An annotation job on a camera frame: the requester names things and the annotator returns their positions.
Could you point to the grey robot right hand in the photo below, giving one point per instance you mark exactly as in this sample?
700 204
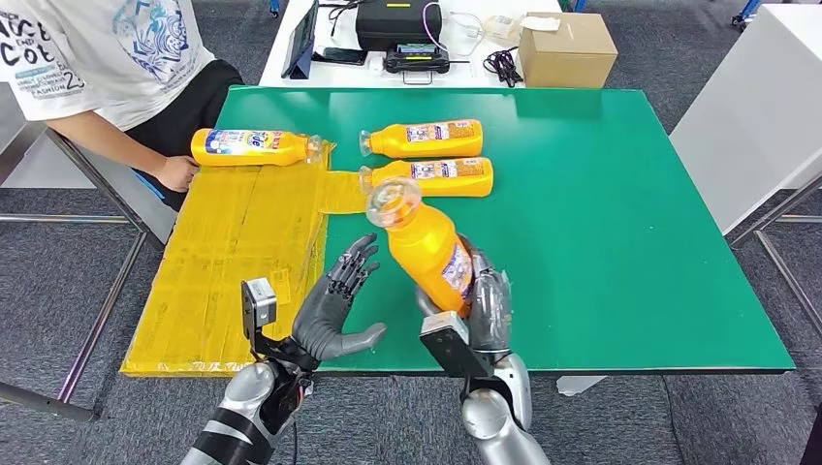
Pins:
491 308

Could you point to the person's right hand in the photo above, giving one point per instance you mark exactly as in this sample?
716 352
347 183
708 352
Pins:
176 174

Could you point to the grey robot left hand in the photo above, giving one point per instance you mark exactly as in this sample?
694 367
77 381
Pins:
321 327

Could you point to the orange detergent bottle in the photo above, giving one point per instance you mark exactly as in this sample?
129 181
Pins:
257 156
449 187
424 149
424 257

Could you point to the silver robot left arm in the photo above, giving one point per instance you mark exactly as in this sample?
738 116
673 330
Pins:
244 398

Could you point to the person's right forearm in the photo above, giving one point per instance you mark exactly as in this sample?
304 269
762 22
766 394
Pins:
109 144

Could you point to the yellow taped cardboard mat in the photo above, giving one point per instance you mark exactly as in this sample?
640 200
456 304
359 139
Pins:
225 269

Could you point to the white table foot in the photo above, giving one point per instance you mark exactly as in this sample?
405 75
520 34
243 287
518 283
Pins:
578 385

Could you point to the person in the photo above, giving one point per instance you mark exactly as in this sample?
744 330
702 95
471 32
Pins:
115 58

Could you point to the dark tablet in case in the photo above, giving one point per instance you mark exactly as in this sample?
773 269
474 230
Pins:
300 45

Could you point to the black smartphone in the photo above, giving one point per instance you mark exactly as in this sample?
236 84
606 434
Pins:
340 56

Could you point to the small white earbud case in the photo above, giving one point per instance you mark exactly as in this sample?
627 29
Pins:
376 63

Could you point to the black handheld controller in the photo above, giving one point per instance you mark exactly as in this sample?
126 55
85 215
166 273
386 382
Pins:
416 63

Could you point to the brown cardboard box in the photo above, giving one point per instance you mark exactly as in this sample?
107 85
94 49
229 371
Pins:
568 56

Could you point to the black carrying case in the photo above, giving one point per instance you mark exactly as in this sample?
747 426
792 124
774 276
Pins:
399 27

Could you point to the plastic bag with adapter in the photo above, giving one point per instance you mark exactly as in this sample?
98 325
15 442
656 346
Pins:
502 28

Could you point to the white paper sheet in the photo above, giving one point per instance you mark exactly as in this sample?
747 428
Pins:
539 24

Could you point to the white table with metal legs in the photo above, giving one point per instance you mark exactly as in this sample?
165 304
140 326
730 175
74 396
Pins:
738 128

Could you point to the blue wheeled base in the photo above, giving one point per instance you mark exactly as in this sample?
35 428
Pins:
746 9

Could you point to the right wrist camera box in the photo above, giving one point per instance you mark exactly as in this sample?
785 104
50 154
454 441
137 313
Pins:
449 350

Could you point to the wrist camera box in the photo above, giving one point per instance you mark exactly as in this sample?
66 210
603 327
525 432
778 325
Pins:
259 305
449 350

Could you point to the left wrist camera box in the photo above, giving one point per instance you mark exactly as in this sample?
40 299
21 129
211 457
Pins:
259 305

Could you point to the steel frame table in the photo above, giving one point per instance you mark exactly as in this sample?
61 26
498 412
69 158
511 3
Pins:
38 402

